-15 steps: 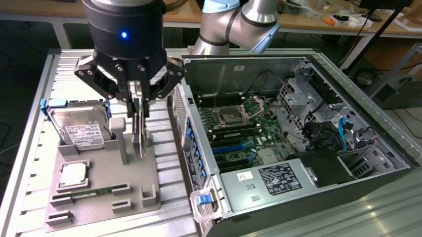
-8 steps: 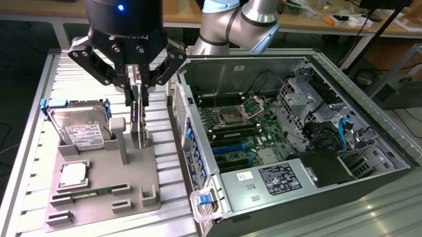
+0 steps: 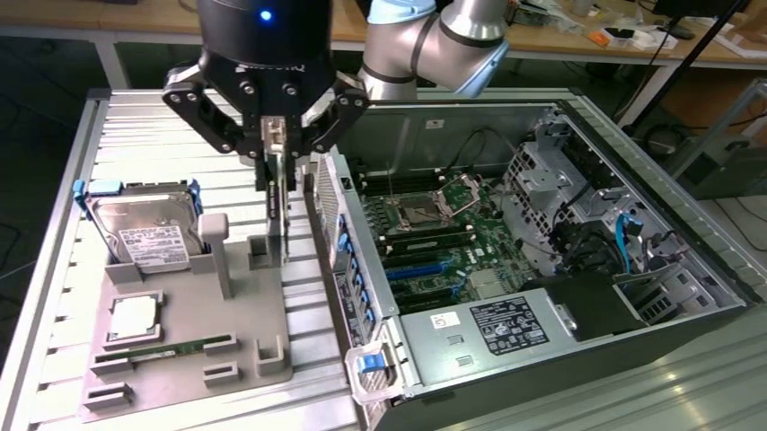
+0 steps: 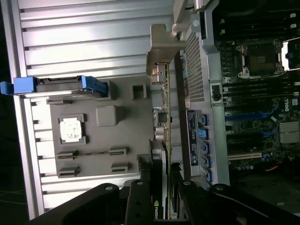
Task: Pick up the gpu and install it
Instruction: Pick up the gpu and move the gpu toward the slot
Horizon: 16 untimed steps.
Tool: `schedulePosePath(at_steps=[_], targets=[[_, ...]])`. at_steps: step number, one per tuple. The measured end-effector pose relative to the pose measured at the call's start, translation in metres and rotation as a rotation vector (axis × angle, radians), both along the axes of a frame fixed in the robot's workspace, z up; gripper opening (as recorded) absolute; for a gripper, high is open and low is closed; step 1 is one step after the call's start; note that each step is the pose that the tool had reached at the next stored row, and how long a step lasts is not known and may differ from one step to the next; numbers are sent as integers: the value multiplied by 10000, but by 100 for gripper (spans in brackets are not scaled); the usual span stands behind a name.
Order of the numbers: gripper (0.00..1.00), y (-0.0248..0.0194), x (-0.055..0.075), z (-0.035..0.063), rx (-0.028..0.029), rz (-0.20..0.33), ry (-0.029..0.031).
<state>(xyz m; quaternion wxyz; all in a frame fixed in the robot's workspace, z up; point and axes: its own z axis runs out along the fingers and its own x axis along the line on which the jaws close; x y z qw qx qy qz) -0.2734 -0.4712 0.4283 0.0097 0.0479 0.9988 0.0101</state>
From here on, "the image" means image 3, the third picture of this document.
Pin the black tripod leg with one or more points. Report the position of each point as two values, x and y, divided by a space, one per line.
708 38

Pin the metal disk bay cage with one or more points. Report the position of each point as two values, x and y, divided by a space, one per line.
539 179

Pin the black monitor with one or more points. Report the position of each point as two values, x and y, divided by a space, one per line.
700 6

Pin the green RAM stick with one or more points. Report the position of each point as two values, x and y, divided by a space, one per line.
180 346

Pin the hard disk with blue rails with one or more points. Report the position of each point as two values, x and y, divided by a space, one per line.
144 215

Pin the thin locking lever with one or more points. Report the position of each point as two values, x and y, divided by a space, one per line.
391 188

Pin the aluminium profile bar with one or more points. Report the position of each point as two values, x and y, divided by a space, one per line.
736 112

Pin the grey parts rack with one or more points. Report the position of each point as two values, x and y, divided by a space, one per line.
192 314

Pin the open black PC case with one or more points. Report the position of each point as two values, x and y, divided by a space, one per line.
628 359

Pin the blue case latch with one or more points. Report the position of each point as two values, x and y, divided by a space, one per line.
368 363

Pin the dark grey computer tower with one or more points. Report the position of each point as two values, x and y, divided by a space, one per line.
731 175

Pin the wooden desk white frame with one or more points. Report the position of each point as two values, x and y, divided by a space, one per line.
149 20

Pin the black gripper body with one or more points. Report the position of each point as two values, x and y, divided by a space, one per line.
263 45

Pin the grey power supply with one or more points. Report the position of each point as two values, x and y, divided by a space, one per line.
455 354

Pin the metal disk bay with vents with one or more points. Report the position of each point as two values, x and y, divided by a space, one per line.
659 305

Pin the black computer mouse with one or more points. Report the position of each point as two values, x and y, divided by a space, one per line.
680 32

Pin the CPU socket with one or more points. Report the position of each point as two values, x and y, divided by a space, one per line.
419 211

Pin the silver chipset heatsink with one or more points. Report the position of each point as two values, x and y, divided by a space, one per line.
485 285

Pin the black labelled RAM stick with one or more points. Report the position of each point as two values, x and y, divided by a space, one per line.
428 244

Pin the blue expansion slot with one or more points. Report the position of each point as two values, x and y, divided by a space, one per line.
416 271

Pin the black expansion slot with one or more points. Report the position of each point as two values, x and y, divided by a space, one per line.
425 298

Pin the white device with black insert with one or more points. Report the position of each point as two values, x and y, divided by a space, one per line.
644 40

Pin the silver CPU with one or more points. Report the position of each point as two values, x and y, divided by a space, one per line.
135 316

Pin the metal socket cover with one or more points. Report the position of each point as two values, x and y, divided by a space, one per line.
440 197

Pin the clear plastic bag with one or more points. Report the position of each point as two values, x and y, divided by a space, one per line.
558 15

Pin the green motherboard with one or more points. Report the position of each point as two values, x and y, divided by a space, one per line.
488 251

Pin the black graphics card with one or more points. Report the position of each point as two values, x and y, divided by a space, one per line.
276 215

